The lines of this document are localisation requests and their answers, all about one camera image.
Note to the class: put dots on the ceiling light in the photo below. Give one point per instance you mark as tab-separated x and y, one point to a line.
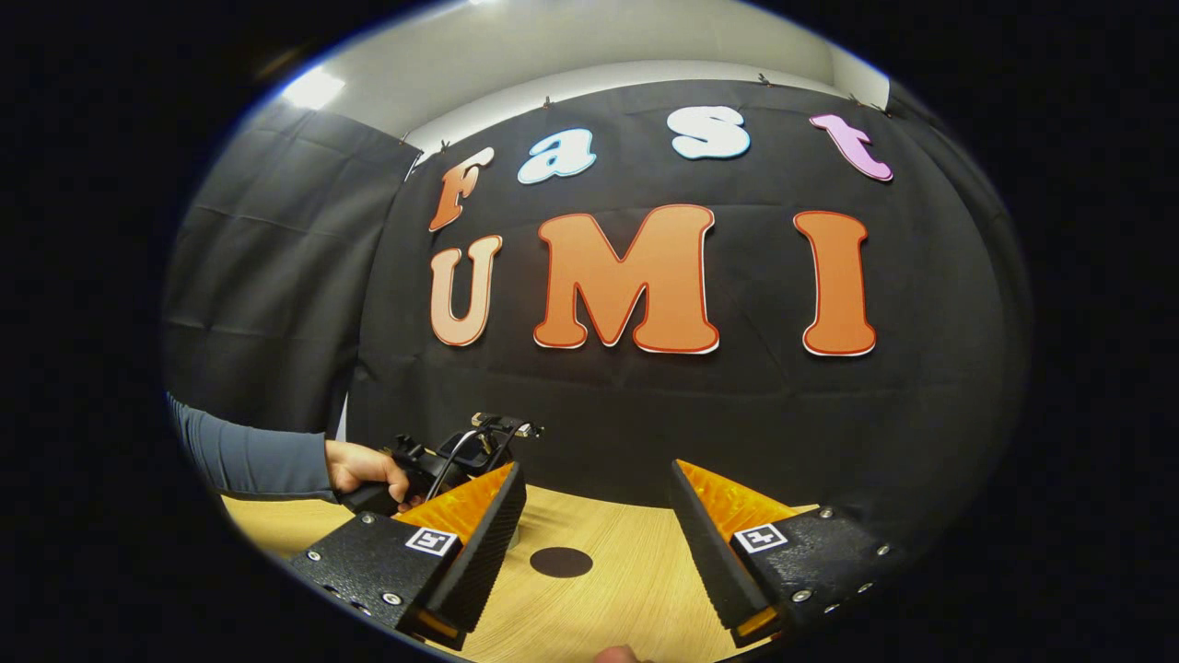
313	88

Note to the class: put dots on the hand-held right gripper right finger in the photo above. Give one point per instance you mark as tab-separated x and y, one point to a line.
709	552

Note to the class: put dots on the dark round coaster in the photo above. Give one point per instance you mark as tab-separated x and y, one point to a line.
561	563

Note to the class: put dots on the wooden desktop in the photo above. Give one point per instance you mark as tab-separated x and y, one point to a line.
626	589

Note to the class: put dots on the black backdrop cloth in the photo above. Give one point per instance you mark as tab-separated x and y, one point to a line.
645	414

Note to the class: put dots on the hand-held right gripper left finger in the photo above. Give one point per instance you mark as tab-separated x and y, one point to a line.
484	552

